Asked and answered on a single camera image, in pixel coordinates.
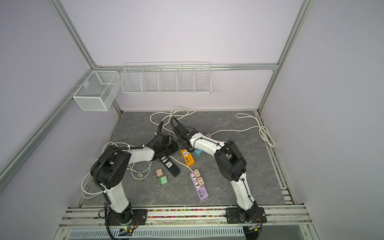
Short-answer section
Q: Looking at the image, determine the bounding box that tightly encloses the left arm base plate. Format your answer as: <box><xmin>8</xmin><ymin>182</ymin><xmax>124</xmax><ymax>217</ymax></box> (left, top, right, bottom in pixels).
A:
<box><xmin>107</xmin><ymin>209</ymin><xmax>148</xmax><ymax>226</ymax></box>

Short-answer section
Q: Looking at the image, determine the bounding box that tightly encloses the white cable of teal strip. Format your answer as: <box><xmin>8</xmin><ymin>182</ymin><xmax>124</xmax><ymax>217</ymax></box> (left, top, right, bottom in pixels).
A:
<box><xmin>211</xmin><ymin>113</ymin><xmax>276</xmax><ymax>148</ymax></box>

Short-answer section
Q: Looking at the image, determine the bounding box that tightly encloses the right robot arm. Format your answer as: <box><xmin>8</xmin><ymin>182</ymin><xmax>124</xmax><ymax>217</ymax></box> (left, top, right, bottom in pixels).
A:
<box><xmin>171</xmin><ymin>117</ymin><xmax>259</xmax><ymax>222</ymax></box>

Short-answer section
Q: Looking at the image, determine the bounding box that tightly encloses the small white mesh basket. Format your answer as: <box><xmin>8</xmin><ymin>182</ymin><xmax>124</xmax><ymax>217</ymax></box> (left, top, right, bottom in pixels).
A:
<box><xmin>73</xmin><ymin>71</ymin><xmax>121</xmax><ymax>112</ymax></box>

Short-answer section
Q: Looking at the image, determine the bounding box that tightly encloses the long white wire basket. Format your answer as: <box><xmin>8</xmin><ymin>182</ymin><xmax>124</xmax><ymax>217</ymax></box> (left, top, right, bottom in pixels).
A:
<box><xmin>121</xmin><ymin>62</ymin><xmax>212</xmax><ymax>95</ymax></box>

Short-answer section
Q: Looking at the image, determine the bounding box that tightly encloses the orange power strip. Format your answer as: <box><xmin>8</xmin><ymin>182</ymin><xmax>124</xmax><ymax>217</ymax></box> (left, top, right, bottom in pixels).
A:
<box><xmin>181</xmin><ymin>150</ymin><xmax>195</xmax><ymax>167</ymax></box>

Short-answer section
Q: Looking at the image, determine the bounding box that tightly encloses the green USB charger plug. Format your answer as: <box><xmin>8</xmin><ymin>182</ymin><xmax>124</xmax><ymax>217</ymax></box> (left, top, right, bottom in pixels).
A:
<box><xmin>159</xmin><ymin>176</ymin><xmax>168</xmax><ymax>186</ymax></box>

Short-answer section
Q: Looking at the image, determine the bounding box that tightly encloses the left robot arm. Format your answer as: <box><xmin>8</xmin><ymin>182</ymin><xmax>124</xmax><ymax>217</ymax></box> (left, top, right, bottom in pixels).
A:
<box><xmin>90</xmin><ymin>133</ymin><xmax>178</xmax><ymax>215</ymax></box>

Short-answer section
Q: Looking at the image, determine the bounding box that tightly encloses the pink plug purple strip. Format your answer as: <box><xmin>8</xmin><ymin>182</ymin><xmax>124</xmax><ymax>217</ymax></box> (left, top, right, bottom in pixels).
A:
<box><xmin>197</xmin><ymin>177</ymin><xmax>205</xmax><ymax>188</ymax></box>
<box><xmin>194</xmin><ymin>170</ymin><xmax>201</xmax><ymax>179</ymax></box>

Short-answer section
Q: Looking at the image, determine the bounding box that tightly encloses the teal power strip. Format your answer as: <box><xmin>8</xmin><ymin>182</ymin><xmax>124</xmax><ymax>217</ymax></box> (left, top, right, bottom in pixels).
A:
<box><xmin>194</xmin><ymin>149</ymin><xmax>203</xmax><ymax>156</ymax></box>

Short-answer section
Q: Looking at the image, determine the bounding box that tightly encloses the white cable of black strip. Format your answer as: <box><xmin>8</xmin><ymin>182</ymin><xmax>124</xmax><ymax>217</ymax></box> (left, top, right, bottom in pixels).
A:
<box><xmin>80</xmin><ymin>141</ymin><xmax>153</xmax><ymax>199</ymax></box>

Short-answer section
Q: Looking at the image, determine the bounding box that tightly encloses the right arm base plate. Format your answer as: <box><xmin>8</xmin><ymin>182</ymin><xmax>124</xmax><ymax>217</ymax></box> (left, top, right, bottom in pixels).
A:
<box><xmin>225</xmin><ymin>206</ymin><xmax>267</xmax><ymax>224</ymax></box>

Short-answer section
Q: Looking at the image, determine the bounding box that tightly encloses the white slotted cable duct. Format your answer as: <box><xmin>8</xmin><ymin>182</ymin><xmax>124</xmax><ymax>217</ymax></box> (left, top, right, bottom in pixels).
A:
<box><xmin>67</xmin><ymin>226</ymin><xmax>245</xmax><ymax>240</ymax></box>

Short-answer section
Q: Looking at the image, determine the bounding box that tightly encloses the white cable of orange strip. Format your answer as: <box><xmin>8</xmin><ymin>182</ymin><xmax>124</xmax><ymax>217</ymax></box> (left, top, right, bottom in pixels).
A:
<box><xmin>149</xmin><ymin>106</ymin><xmax>197</xmax><ymax>142</ymax></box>

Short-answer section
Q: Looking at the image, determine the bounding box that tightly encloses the pink USB charger plug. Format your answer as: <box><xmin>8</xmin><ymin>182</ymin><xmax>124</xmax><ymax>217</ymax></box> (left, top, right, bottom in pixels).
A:
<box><xmin>155</xmin><ymin>169</ymin><xmax>164</xmax><ymax>178</ymax></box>

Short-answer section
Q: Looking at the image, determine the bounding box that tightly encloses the white cable of purple strip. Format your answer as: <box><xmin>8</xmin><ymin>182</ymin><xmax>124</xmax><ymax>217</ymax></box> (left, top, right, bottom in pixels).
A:
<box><xmin>169</xmin><ymin>155</ymin><xmax>195</xmax><ymax>174</ymax></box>

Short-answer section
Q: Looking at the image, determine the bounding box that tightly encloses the black power strip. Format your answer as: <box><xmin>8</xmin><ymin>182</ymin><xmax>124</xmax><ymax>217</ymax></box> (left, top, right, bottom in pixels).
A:
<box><xmin>160</xmin><ymin>156</ymin><xmax>181</xmax><ymax>177</ymax></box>

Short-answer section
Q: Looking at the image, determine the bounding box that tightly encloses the purple power strip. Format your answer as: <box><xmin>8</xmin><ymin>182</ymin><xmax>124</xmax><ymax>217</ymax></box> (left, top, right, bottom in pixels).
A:
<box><xmin>190</xmin><ymin>170</ymin><xmax>209</xmax><ymax>201</ymax></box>

